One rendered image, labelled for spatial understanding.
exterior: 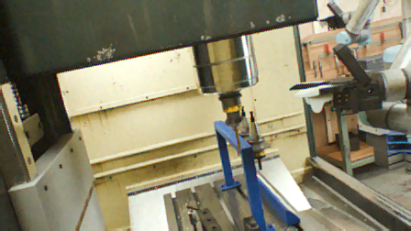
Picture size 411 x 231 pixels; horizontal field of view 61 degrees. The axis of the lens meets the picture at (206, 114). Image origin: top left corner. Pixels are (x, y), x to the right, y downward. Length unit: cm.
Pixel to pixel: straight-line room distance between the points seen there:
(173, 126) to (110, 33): 123
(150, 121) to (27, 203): 127
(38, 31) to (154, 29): 22
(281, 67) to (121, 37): 139
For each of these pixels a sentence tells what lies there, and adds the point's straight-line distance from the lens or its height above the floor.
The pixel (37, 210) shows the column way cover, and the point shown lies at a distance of 71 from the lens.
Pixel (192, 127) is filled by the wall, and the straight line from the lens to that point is 193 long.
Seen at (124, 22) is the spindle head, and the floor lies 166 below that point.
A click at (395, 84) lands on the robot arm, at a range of 91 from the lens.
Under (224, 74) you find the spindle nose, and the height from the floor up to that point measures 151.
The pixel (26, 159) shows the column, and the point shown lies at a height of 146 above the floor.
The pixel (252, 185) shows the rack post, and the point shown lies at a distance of 123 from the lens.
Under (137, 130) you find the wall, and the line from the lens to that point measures 191.
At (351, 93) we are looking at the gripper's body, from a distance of 89.
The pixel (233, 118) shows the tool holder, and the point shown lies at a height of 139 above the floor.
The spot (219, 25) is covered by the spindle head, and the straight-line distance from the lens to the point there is 75.
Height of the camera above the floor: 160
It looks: 12 degrees down
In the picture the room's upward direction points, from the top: 11 degrees counter-clockwise
